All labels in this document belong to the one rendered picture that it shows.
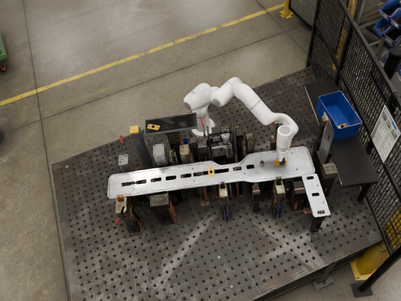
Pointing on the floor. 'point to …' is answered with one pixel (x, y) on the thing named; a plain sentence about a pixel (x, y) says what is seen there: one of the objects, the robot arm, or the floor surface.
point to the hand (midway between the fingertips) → (281, 159)
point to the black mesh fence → (364, 289)
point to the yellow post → (369, 261)
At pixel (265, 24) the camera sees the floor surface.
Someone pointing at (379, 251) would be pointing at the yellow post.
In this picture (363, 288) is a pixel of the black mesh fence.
